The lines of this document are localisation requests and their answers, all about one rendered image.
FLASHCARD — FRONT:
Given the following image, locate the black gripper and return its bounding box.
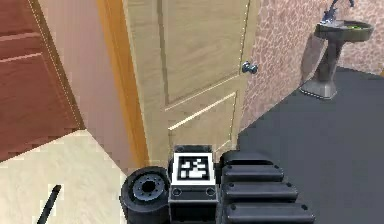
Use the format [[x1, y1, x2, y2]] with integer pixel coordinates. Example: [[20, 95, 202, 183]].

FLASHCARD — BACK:
[[119, 165, 171, 224]]

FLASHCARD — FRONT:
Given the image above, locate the light wooden room door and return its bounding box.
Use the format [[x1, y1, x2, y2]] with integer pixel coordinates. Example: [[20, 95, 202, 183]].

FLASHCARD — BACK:
[[121, 0, 262, 168]]

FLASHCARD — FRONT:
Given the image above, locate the round metal door knob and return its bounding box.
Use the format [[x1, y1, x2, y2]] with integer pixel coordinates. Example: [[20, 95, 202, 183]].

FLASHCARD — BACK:
[[241, 60, 259, 75]]

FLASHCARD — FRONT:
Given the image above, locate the red-brown wooden room door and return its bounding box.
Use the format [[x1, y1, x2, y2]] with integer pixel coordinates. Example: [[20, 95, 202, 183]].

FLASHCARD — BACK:
[[0, 0, 86, 163]]

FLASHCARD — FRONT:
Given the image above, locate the silver sink faucet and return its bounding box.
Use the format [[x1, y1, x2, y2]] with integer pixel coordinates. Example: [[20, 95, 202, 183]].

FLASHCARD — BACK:
[[320, 0, 356, 25]]

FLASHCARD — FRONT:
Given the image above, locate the black door handle bar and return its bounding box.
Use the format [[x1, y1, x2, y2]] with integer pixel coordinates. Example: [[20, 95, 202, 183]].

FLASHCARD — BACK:
[[36, 184, 63, 224]]

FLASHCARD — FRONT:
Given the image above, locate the dark pedestal sink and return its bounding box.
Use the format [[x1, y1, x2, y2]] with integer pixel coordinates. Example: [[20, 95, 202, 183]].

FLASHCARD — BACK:
[[298, 19, 375, 101]]

